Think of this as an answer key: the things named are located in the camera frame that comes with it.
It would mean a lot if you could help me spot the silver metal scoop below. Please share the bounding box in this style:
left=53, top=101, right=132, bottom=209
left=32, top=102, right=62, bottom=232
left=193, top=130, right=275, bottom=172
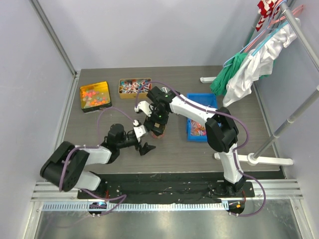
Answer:
left=160, top=87, right=170, bottom=93

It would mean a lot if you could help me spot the white clothes rack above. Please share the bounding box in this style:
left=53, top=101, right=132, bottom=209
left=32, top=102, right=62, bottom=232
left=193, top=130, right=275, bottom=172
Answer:
left=199, top=0, right=319, bottom=166

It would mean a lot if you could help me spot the red white garment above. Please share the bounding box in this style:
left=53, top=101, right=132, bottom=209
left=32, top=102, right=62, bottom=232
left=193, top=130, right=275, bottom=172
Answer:
left=255, top=0, right=283, bottom=32

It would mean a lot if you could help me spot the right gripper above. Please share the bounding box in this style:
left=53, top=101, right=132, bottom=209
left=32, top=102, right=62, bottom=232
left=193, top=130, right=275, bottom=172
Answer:
left=144, top=104, right=169, bottom=136

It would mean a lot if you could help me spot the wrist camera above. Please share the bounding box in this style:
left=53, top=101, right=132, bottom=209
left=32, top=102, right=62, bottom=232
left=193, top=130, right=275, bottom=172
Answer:
left=133, top=120, right=147, bottom=142
left=134, top=101, right=153, bottom=117

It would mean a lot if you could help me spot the gold tin of lollipops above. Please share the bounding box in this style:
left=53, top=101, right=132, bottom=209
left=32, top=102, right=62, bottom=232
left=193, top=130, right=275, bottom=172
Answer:
left=119, top=78, right=152, bottom=99

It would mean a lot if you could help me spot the green garment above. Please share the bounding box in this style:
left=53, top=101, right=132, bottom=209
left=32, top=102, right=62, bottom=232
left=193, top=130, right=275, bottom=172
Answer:
left=210, top=52, right=248, bottom=96

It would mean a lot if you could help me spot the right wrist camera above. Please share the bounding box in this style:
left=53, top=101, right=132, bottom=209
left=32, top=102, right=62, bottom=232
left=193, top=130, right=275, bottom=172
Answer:
left=134, top=101, right=153, bottom=117

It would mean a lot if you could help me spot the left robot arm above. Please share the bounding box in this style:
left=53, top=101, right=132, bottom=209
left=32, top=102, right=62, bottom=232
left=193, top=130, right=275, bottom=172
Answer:
left=40, top=120, right=156, bottom=199

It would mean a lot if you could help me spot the gold tin of star candies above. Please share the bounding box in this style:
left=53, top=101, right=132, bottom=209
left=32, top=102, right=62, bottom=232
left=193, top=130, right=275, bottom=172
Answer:
left=79, top=81, right=112, bottom=113

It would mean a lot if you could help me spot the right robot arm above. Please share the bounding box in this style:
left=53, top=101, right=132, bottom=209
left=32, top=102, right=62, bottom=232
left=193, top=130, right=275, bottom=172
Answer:
left=135, top=87, right=246, bottom=197

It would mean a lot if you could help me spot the blue plastic bin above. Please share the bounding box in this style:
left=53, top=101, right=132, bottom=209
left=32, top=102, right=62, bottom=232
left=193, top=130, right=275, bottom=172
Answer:
left=186, top=93, right=217, bottom=142

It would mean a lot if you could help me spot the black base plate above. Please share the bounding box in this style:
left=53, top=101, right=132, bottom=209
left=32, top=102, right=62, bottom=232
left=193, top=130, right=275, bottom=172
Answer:
left=47, top=172, right=285, bottom=200

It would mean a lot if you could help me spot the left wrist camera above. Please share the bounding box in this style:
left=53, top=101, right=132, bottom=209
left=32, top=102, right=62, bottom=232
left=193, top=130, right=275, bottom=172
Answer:
left=133, top=120, right=147, bottom=142

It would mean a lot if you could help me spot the beige jar lid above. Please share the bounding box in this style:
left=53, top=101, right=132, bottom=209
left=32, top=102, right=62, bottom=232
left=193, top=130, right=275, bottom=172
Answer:
left=153, top=123, right=165, bottom=135

